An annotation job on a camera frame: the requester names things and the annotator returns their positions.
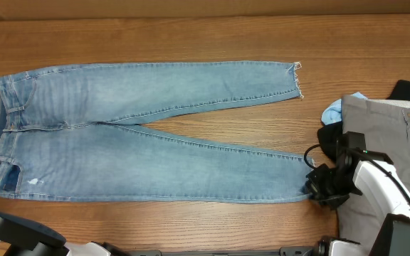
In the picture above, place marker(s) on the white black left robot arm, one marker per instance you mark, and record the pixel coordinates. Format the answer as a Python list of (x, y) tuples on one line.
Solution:
[(28, 237)]

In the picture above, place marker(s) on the grey trousers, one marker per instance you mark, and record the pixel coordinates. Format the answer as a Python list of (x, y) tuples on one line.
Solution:
[(386, 128)]

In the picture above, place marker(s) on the light blue denim jeans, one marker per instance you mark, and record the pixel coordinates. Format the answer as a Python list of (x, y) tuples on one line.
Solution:
[(81, 133)]

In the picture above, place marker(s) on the light blue cloth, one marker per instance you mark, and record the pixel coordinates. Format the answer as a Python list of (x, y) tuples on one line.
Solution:
[(333, 113)]

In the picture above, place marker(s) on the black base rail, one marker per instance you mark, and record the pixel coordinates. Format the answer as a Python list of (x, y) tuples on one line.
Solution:
[(283, 251)]

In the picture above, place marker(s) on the black garment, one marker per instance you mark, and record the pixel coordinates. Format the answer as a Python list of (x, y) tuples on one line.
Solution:
[(328, 134)]

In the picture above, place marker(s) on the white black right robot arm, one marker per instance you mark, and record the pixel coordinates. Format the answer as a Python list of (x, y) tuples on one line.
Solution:
[(365, 173)]

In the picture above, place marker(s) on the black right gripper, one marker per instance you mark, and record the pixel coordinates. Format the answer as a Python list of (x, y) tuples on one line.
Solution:
[(314, 187)]

